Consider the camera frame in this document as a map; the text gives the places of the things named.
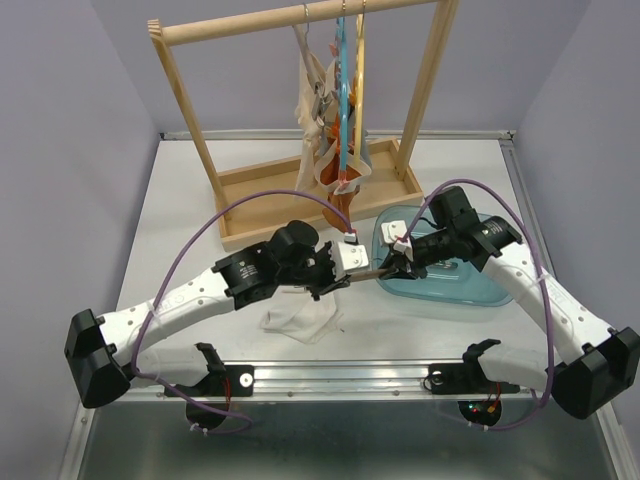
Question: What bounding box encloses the white underwear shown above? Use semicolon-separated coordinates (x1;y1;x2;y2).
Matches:
259;287;342;345

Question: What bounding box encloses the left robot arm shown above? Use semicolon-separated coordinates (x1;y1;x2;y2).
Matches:
64;220;360;409

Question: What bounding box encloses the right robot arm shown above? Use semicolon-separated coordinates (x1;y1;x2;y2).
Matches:
377;186;639;419

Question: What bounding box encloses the orange and cream underwear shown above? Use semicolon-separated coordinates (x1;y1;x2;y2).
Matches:
313;93;373;233

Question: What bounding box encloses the beige cotton underwear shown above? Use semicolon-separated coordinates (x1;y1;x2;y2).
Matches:
295;58;324;192

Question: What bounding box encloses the yellow plastic hanger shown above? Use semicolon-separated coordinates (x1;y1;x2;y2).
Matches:
353;14;366;161

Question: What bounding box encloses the blue plastic hanger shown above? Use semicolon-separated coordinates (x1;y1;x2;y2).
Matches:
334;16;349;192

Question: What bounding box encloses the teal plastic bin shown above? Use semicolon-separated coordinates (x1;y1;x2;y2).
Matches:
371;205;512;307

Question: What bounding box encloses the wooden clothes rack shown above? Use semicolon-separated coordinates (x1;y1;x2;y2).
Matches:
147;1;458;250

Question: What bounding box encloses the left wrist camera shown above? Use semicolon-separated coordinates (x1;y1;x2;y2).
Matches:
330;231;370;280

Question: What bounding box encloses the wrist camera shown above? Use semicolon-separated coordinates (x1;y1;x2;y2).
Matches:
380;220;413;256
330;231;370;280

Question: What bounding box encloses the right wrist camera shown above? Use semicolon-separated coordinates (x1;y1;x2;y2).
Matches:
380;220;413;256

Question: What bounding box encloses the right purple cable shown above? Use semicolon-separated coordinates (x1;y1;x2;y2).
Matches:
399;179;557;432

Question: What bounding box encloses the aluminium mounting rail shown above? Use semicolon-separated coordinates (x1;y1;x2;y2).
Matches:
79;355;616;402

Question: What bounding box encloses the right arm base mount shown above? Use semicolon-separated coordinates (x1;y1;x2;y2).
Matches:
423;339;521;395

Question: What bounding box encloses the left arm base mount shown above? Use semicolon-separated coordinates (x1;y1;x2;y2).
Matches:
169;342;255;399

